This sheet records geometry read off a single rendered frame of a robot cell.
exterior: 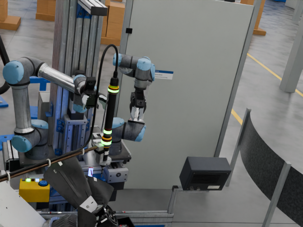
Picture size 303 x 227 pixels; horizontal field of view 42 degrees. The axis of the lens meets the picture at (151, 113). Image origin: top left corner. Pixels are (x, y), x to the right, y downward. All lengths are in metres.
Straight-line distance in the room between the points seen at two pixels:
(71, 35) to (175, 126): 1.78
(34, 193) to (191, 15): 2.08
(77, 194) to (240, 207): 2.75
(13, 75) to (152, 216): 1.17
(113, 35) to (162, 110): 5.75
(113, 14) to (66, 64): 6.78
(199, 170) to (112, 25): 7.26
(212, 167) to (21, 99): 1.16
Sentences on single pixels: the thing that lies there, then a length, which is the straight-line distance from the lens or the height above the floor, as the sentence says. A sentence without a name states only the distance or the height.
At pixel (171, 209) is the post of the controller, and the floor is 0.89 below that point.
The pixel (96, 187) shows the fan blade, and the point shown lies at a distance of 2.09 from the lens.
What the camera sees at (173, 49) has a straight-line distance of 3.59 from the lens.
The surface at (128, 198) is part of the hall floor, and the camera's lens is 4.04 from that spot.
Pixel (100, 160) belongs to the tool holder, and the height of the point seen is 1.48.
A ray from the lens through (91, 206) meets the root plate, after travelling 1.87.
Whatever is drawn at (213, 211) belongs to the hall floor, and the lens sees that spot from 4.16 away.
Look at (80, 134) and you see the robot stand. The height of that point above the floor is 1.13.
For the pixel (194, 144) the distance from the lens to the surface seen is 4.07.
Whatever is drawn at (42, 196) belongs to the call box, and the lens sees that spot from 2.28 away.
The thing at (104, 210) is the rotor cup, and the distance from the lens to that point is 1.82.
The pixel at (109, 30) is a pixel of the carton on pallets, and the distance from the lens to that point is 9.34.
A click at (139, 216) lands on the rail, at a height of 0.85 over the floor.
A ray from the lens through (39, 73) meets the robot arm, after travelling 2.33.
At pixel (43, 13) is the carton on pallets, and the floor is 0.15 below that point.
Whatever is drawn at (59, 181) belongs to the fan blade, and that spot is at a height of 1.37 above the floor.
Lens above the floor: 2.40
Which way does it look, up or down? 24 degrees down
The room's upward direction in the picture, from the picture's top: 10 degrees clockwise
